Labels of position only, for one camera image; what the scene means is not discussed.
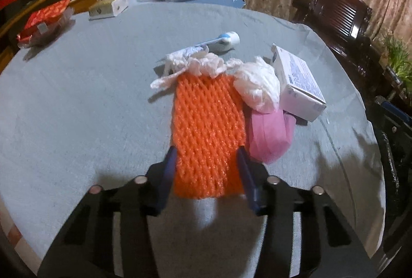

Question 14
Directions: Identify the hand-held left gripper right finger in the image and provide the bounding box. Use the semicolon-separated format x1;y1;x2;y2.
236;147;380;278

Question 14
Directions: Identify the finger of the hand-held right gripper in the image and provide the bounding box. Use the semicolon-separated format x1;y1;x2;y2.
374;96;412;127

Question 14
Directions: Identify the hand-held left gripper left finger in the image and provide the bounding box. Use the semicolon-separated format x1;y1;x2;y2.
38;145;179;278

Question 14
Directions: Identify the pink plastic bag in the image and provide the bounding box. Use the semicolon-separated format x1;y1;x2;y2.
247;109;297;165

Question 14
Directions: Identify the orange foam net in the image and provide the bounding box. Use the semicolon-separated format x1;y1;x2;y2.
170;73;248;199

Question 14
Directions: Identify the black lined trash bin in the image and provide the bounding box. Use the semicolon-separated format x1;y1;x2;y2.
375;130;412;266

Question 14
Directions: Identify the white tissue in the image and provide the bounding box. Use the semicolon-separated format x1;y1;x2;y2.
232;56;281;113
150;51;226;92

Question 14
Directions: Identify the white cardboard box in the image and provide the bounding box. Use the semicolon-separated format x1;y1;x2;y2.
270;44;327;123

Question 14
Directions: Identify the toothpaste tube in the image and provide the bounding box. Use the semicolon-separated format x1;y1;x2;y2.
180;31;241;56

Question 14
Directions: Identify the dark wooden side table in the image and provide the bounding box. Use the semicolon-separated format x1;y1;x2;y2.
351;36;396;98

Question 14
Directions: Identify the green potted plant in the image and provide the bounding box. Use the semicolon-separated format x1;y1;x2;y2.
383;30;412;88

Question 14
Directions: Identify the dark wooden armchair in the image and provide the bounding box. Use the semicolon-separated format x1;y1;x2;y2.
291;0;374;50

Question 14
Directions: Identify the white tissue box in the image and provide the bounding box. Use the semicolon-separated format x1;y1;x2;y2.
88;0;128;21

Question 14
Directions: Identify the red snack packet tray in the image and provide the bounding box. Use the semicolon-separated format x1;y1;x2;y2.
17;6;75;50

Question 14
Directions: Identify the red patterned packet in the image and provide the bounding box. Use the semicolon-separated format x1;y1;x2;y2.
18;0;72;40

